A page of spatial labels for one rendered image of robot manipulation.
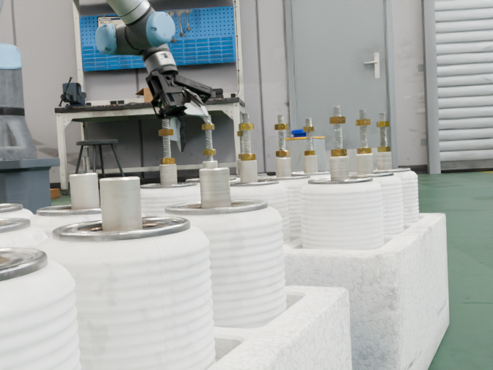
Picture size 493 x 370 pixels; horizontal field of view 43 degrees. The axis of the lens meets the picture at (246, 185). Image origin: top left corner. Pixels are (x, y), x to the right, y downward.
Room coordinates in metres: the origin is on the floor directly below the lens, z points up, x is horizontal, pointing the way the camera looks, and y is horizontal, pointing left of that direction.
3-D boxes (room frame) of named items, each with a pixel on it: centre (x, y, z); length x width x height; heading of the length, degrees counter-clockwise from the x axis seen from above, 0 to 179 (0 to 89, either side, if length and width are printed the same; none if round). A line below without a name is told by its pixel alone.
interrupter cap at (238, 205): (0.45, 0.02, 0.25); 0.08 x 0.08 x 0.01
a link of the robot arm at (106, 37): (1.58, 0.29, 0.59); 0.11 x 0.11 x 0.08; 46
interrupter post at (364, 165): (0.84, -0.16, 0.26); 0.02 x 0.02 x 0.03
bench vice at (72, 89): (5.39, 1.45, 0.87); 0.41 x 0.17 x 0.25; 176
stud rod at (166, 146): (0.83, 0.10, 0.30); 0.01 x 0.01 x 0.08
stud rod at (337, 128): (0.73, -0.11, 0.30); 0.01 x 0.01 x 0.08
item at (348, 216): (0.73, -0.11, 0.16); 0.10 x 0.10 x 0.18
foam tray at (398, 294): (0.89, -0.05, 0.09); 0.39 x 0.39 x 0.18; 65
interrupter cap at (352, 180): (0.73, -0.11, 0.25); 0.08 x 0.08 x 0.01
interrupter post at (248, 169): (0.78, 0.00, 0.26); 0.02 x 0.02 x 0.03
